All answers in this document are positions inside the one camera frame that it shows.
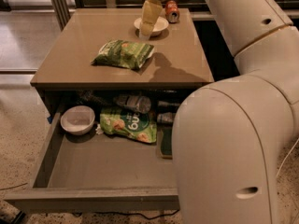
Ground green jalapeno chip bag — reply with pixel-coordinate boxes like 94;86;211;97
91;40;154;70

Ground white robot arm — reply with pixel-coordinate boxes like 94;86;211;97
172;0;299;224

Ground grey crumpled bag in drawer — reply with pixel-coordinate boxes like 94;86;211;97
113;94;151;114

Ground dark can in drawer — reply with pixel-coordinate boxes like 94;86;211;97
158;101;180;109

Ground dark bag in drawer back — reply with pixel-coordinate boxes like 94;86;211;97
76;91;111;106

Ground green snack bag in drawer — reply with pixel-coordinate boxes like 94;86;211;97
100;106;157;144

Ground white bowl in drawer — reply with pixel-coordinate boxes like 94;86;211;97
60;105;95;135

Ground open grey top drawer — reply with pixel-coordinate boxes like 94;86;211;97
4;91;181;214

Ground white bowl on table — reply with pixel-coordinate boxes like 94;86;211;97
134;17;169;37

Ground orange soda can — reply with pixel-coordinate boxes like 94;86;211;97
165;0;179;23

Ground grey cabinet table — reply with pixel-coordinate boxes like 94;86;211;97
30;7;215;119

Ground green yellow sponge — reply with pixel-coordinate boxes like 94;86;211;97
157;128;172;159

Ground metal frame post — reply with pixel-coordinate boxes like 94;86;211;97
51;0;71;30

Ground white power cable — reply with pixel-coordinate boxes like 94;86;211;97
275;137;299;179

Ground black floor cable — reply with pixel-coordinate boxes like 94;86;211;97
72;209;181;220

